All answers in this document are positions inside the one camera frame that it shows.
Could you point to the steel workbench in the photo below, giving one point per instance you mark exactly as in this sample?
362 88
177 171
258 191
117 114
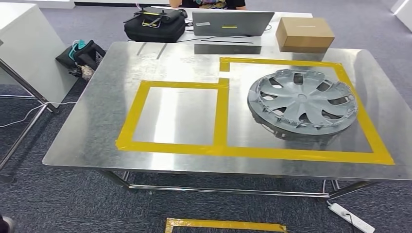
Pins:
96 112

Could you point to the grey laptop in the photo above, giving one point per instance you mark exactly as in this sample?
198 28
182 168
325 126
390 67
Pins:
231 24

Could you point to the grey wheel hubcap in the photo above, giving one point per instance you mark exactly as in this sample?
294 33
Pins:
302 99

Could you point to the black carrying case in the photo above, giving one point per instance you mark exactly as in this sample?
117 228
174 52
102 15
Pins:
151 32

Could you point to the black computer mouse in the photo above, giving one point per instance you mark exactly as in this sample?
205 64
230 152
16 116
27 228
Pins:
182 13

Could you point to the black remote controller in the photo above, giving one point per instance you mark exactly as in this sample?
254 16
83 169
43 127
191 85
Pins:
161 14

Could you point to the person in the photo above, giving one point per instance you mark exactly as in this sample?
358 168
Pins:
193 3

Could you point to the brown cardboard box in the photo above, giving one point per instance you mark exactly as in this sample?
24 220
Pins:
305 35

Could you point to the black bag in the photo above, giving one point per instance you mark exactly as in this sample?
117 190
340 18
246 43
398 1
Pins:
93 53

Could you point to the teal plastic item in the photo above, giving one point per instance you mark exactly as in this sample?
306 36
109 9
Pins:
78 45

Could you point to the white power strip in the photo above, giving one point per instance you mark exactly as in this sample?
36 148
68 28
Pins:
347 215

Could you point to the white desk with metal legs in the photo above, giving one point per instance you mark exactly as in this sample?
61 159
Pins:
25 48

